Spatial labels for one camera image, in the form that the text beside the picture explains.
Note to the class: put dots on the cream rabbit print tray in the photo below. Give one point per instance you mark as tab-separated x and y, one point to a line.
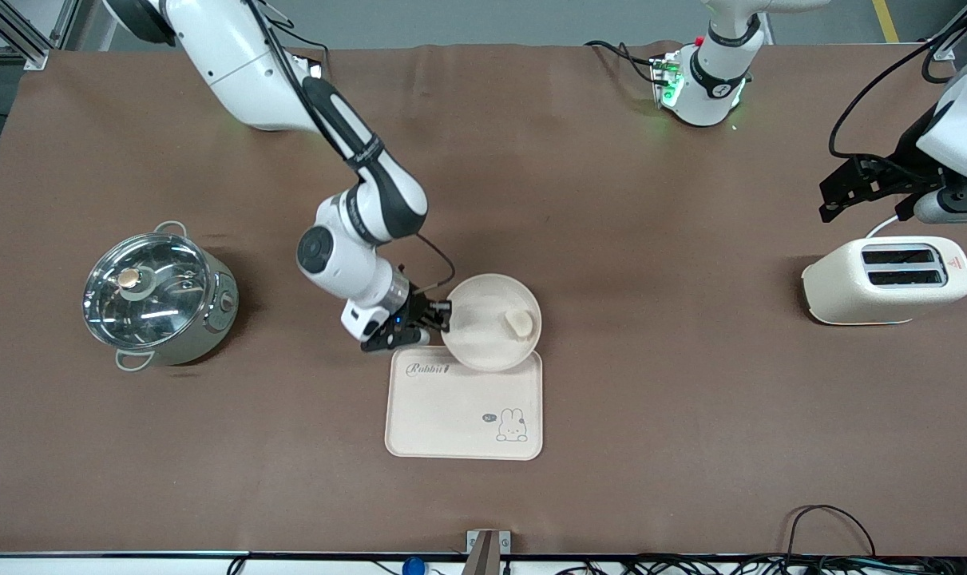
451	411

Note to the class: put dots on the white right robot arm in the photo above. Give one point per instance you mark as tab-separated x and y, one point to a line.
363	208

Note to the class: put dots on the glass pot lid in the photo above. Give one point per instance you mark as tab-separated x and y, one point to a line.
144	291

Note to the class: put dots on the blue round knob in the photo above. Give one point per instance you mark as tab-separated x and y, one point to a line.
412	567

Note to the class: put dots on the grey metal camera bracket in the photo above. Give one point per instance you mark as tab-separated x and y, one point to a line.
487	547

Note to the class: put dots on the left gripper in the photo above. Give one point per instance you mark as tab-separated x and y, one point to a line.
911	166

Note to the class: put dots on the aluminium frame profile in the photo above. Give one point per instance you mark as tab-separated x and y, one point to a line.
20	36
950	44

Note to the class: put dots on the cream two-slot toaster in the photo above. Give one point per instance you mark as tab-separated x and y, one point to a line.
858	291

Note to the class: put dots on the silver electric cooking pot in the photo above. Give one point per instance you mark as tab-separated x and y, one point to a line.
204	327

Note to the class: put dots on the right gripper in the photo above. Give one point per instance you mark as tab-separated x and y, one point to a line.
416	307

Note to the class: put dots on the cream round plate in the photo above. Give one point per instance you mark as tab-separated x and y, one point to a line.
483	327

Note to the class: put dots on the small pale bun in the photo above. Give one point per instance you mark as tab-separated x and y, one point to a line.
519	323

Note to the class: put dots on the brown table mat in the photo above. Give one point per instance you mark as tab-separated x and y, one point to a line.
611	200

